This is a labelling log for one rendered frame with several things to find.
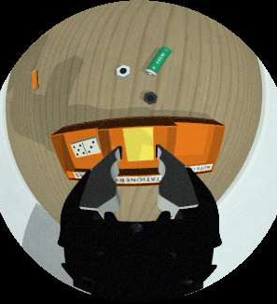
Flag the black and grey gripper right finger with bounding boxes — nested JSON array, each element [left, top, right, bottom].
[[156, 145, 222, 248]]

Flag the white domino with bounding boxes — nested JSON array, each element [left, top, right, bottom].
[[71, 136, 101, 158]]

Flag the green aa battery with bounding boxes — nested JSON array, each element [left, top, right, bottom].
[[145, 47, 172, 76]]

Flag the orange rack of bins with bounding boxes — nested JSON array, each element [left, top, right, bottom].
[[50, 117, 226, 187]]

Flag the yellow sticky note pad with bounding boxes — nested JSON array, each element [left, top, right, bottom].
[[123, 127, 154, 161]]

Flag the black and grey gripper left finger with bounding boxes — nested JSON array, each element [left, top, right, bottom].
[[58, 145, 122, 247]]

